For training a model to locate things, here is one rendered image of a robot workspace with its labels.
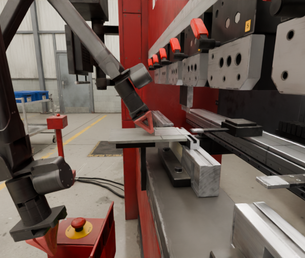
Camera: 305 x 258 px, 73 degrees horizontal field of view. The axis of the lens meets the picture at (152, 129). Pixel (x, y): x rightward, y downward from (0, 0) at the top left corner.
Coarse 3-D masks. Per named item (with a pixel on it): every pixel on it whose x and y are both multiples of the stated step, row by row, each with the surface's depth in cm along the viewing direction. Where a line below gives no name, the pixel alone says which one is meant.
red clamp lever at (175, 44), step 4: (172, 40) 61; (176, 40) 61; (172, 44) 60; (176, 44) 60; (172, 48) 60; (176, 48) 59; (176, 52) 58; (176, 56) 57; (180, 56) 57; (184, 56) 57
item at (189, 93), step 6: (180, 90) 78; (186, 90) 71; (192, 90) 70; (180, 96) 79; (186, 96) 72; (192, 96) 71; (180, 102) 79; (186, 102) 72; (192, 102) 71; (186, 108) 75
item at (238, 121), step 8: (232, 120) 82; (240, 120) 82; (248, 120) 82; (192, 128) 81; (200, 128) 81; (208, 128) 81; (216, 128) 81; (224, 128) 81; (232, 128) 78; (240, 128) 76; (248, 128) 76; (256, 128) 77; (240, 136) 77; (248, 136) 77; (256, 136) 78
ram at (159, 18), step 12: (168, 0) 81; (180, 0) 64; (204, 0) 46; (216, 0) 40; (156, 12) 110; (168, 12) 82; (192, 12) 54; (156, 24) 111; (168, 24) 82; (180, 24) 65; (156, 36) 112; (168, 36) 83; (156, 48) 113
